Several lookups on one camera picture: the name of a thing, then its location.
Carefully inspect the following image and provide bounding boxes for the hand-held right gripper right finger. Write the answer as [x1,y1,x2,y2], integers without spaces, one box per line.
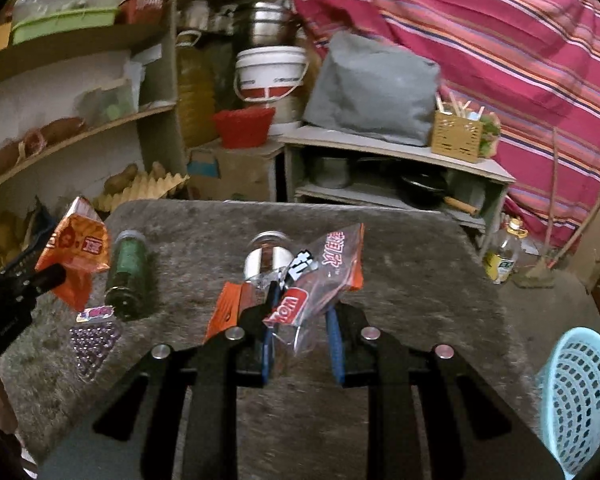
[325,305,566,480]

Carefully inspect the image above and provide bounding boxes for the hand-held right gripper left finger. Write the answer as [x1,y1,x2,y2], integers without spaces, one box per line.
[37,280,283,480]

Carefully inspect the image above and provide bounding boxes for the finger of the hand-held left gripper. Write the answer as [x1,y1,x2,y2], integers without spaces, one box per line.
[2,262,67,306]

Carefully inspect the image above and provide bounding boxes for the orange snack packet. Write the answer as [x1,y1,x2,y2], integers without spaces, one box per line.
[35,196,112,311]

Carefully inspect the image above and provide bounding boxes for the red printed clear snack packet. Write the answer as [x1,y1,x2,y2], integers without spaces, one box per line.
[262,222,366,356]

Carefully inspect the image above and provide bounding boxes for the light blue plastic basket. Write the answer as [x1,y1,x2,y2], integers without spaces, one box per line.
[536,327,600,478]

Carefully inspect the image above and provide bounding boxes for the blue plastic crate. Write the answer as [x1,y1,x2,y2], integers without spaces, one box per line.
[0,200,56,276]

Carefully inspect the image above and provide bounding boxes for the purple blister pack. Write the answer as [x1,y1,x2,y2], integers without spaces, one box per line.
[69,305,123,383]

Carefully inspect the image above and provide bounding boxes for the green glass jar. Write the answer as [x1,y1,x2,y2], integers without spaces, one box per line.
[104,230,153,322]

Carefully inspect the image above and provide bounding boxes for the clear glass jar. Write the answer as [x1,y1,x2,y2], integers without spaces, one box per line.
[244,231,293,286]

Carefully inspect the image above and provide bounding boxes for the grey shaggy mat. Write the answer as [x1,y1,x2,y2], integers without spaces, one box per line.
[0,199,541,480]

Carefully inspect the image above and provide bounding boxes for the yellow egg tray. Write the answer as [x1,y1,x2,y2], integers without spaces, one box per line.
[92,170,191,212]

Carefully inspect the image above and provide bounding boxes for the brown cardboard box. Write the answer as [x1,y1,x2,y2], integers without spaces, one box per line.
[186,142,286,203]

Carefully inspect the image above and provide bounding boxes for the clear plastic container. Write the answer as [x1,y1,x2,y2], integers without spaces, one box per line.
[77,80,136,121]

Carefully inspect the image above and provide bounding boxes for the clear oil bottle yellow label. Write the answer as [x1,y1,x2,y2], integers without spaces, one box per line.
[484,217,529,285]

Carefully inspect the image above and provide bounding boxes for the low grey shelf unit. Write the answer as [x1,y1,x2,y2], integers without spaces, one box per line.
[280,125,517,261]

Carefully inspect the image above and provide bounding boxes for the red plastic basket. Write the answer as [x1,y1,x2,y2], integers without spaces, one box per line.
[212,106,277,150]

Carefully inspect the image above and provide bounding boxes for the wooden shelf unit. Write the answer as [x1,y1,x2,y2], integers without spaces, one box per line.
[0,0,291,241]

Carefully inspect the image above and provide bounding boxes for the yellow oil jug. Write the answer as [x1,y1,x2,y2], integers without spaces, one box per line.
[176,30,218,148]

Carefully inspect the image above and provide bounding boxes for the wooden utensil holder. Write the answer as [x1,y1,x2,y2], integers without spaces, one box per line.
[431,110,483,163]

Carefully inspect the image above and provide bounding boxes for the green plastic tray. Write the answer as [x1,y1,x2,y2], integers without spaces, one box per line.
[11,6,121,45]

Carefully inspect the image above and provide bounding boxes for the grey cushion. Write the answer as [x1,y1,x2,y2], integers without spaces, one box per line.
[302,30,441,147]

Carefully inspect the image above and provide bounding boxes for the broom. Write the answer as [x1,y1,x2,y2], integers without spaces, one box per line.
[512,127,600,288]

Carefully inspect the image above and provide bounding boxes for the bunch of greens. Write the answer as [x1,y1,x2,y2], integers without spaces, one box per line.
[480,112,502,158]

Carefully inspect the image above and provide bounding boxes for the white plastic bucket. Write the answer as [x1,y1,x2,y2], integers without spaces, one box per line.
[233,46,309,106]

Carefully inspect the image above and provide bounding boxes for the small red basket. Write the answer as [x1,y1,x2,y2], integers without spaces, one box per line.
[117,0,168,26]

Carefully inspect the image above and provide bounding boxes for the small glass jars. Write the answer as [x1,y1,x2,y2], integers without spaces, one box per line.
[187,0,231,31]

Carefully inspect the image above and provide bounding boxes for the steel pot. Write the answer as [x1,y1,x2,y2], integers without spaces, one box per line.
[235,1,296,50]

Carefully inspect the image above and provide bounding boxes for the red striped cloth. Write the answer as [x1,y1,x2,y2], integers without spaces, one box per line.
[285,0,600,251]

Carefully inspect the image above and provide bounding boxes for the pan with wooden handle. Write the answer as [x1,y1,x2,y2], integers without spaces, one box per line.
[400,172,481,216]

